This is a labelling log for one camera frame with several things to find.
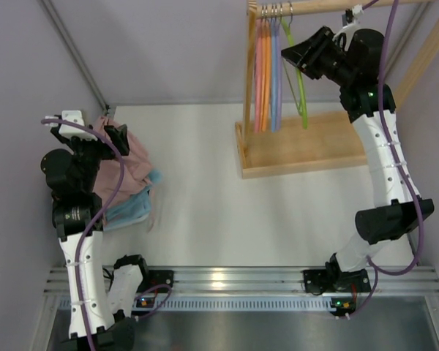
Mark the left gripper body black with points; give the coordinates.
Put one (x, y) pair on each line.
(104, 145)

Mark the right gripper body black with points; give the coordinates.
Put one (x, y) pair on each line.
(318, 58)

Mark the purple clothes hanger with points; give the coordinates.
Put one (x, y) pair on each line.
(278, 77)

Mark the green clothes hanger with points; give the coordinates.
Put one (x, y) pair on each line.
(299, 99)

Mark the blue trousers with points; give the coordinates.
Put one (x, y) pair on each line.
(139, 208)

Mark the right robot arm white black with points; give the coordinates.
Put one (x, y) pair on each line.
(398, 207)

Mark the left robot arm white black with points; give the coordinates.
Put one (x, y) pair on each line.
(100, 315)

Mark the blue clothes hanger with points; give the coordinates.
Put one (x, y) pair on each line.
(273, 76)

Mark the pink clothes hanger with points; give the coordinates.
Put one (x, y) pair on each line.
(258, 74)

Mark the orange clothes hanger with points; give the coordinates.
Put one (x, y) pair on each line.
(266, 74)

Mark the wooden clothes rack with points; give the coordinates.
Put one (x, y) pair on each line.
(330, 142)

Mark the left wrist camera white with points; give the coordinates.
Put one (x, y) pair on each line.
(69, 124)

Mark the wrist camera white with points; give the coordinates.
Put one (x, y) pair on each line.
(69, 124)
(350, 22)

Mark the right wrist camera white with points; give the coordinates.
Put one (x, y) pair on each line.
(350, 22)

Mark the aluminium mounting rail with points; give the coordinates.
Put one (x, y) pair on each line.
(279, 288)

